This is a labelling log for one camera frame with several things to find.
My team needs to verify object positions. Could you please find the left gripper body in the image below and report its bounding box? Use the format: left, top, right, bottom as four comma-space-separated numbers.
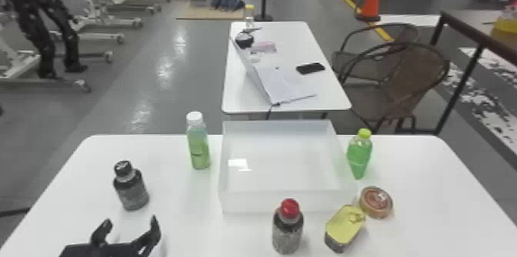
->
58, 241, 163, 257

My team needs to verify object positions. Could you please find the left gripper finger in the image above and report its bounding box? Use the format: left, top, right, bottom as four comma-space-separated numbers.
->
132, 215, 162, 251
90, 218, 114, 247

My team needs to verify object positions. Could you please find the black bottle grey cap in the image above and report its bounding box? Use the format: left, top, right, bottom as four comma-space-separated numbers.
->
112, 159, 150, 212

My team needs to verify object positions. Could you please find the green bottle white cap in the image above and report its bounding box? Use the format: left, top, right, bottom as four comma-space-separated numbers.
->
185, 110, 212, 171

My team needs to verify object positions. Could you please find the black bottle red cap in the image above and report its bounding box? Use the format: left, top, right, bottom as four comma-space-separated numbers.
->
271, 198, 305, 255

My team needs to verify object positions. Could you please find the clear box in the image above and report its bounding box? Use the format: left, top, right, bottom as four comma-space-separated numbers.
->
217, 119, 359, 215

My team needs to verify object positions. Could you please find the yellow can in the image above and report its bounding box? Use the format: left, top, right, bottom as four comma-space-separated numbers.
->
323, 203, 367, 254

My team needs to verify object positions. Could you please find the white laptop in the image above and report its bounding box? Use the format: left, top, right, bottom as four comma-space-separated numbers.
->
231, 35, 318, 106

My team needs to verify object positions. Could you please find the round black object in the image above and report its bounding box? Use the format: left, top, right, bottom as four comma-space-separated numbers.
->
234, 32, 255, 50

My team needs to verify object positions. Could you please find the white side table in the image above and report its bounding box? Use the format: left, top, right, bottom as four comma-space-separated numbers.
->
220, 20, 352, 122

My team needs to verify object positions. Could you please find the round brown can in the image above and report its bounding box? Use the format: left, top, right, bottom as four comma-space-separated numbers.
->
359, 185, 395, 220

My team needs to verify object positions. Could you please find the black phone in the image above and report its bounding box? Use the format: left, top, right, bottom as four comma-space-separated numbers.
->
295, 62, 327, 76

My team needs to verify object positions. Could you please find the clear bottle yellow cap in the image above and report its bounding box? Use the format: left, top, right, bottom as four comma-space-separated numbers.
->
243, 3, 257, 30

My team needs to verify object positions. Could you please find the dark side table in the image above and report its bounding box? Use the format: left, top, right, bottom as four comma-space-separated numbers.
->
395, 9, 517, 136

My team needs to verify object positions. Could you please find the brown wire chair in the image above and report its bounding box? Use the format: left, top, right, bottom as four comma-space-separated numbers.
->
330, 22, 452, 135

